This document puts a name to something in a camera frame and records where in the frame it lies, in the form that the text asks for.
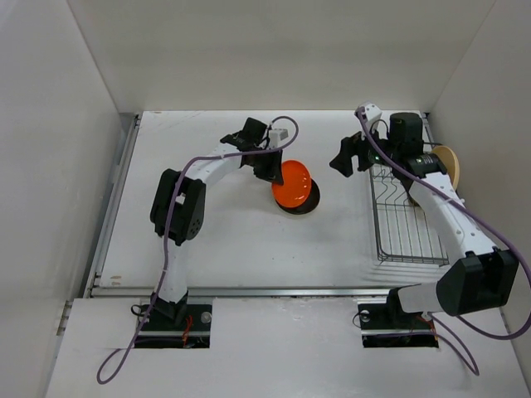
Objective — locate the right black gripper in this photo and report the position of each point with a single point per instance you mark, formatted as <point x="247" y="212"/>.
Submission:
<point x="350" y="146"/>

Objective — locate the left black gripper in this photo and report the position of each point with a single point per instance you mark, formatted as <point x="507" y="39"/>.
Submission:
<point x="273" y="173"/>

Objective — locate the orange plate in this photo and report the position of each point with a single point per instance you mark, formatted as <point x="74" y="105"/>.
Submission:
<point x="294" y="192"/>

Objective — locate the black plate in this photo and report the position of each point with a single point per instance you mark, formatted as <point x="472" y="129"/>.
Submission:
<point x="308" y="205"/>

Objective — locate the beige cartoon plate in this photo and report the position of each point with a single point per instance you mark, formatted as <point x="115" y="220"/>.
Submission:
<point x="451" y="163"/>

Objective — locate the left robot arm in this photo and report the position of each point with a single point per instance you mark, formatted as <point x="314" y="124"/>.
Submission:
<point x="178" y="207"/>

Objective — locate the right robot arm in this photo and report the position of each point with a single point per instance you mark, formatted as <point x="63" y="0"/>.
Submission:
<point x="481" y="275"/>

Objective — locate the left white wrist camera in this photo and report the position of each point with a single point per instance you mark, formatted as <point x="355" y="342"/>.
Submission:
<point x="277" y="137"/>

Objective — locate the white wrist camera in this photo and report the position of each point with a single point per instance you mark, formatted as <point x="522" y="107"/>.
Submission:
<point x="368" y="115"/>
<point x="277" y="137"/>

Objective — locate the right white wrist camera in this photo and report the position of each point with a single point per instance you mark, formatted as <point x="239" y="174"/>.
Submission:
<point x="368" y="115"/>

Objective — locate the grey wire dish rack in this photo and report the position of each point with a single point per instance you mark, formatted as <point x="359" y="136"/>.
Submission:
<point x="402" y="232"/>

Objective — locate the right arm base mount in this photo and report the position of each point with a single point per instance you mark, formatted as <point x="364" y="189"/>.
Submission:
<point x="381" y="329"/>

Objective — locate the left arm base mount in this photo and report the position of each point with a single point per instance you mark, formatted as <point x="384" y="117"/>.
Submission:
<point x="191" y="331"/>

